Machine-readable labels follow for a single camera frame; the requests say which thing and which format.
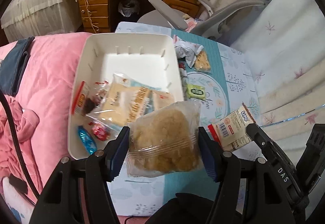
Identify clear pouch red candy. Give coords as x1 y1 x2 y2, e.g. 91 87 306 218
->
88 122 117 141

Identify Lipo white red biscuit pack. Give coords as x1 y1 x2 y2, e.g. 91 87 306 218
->
208 103 255 152

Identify pale pastry clear wrapper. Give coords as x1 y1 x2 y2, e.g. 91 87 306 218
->
126 100 203 178

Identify yellow wafer pack blue wrapper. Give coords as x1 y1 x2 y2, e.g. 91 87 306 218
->
87 73 161 132

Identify brown nut snack clear bag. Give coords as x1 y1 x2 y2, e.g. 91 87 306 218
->
71 81 109 116

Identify beige soda cracker pack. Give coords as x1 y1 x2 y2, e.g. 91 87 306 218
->
152 90 175 111

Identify blue foil candy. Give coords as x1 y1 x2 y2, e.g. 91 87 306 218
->
77 125 98 155

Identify green wrapped small snack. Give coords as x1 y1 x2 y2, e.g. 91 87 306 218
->
187 84 206 100

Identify pink blanket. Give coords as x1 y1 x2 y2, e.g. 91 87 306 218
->
6 32 90 192

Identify puffed rice cake clear pack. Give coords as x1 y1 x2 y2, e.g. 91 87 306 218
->
194 50 211 72

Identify white plastic organizer tray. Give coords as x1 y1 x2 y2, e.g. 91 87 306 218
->
67 32 185 161

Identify white silver foil snack bag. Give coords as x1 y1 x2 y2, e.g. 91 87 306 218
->
173 35 204 68

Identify grey office chair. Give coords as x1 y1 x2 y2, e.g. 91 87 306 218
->
138 0 271 41

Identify navy blue garment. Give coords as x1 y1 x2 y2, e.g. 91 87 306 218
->
1 36 35 97

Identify white lace covered furniture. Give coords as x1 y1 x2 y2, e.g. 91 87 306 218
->
1 0 82 42

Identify black cable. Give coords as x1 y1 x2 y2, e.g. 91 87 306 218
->
0 88 41 200

